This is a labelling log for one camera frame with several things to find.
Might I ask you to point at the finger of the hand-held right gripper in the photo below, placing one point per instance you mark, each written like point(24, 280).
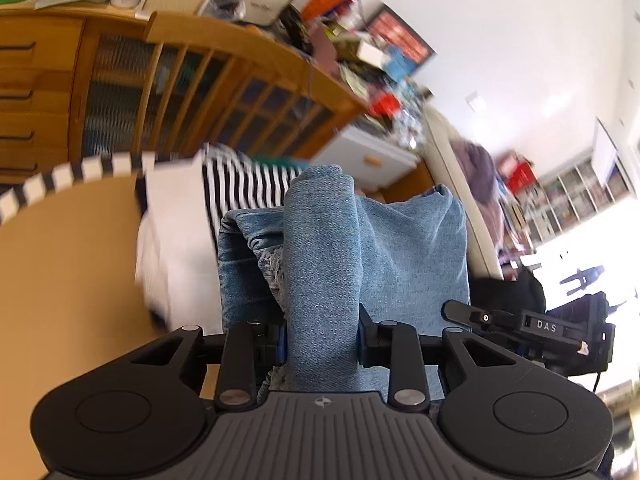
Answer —
point(480, 316)

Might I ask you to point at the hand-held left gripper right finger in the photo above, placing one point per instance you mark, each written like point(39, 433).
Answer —
point(407, 355)

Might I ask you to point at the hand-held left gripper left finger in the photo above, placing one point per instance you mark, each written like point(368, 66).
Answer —
point(240, 355)

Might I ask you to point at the blue denim jeans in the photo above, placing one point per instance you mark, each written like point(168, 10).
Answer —
point(395, 260)

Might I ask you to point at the black bag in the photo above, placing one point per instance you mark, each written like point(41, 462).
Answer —
point(510, 295)

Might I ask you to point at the white folded cloth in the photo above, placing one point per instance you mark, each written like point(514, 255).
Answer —
point(175, 240)

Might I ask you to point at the purple cloth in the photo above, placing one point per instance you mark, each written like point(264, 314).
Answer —
point(480, 180)

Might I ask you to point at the cream sofa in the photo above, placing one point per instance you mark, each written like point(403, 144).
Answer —
point(450, 180)

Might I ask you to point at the white bookshelf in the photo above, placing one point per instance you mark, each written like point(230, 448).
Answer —
point(565, 200)

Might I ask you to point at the black white striped shirt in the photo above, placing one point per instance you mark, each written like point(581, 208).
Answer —
point(235, 185)

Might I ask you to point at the white drawer unit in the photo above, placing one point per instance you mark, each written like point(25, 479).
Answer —
point(375, 152)

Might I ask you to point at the red framed picture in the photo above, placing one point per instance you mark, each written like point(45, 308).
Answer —
point(400, 37)

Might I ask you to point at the wooden spindle chair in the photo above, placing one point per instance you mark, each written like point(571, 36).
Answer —
point(225, 40)

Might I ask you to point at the wooden sideboard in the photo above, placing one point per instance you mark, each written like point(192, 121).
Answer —
point(45, 85)

